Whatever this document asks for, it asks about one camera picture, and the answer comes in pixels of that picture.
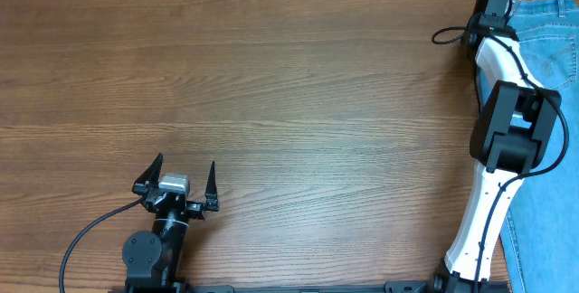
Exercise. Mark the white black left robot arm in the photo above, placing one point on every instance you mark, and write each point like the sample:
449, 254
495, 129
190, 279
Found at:
153, 257

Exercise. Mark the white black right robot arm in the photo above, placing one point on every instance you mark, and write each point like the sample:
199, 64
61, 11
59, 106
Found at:
508, 143

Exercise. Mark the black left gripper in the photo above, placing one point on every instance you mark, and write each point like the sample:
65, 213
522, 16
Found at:
197, 209

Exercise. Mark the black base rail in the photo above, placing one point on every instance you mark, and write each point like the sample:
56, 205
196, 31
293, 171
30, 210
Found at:
408, 286

